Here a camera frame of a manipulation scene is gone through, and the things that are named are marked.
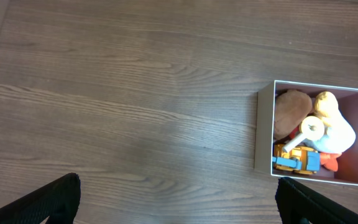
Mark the yellow wooden rattle drum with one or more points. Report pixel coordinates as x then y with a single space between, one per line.
311 128

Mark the brown plush toy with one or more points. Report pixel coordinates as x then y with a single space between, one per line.
291 108

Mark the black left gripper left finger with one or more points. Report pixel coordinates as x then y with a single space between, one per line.
56 202

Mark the yellow grey toy truck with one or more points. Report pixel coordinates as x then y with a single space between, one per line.
301 159

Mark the white orange plush duck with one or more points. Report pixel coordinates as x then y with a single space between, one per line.
338 135

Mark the white box pink interior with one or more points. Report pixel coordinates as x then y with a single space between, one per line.
348 105

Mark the red silver face ball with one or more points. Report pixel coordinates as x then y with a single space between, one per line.
294 133

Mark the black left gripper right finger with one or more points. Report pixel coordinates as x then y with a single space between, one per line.
299 204

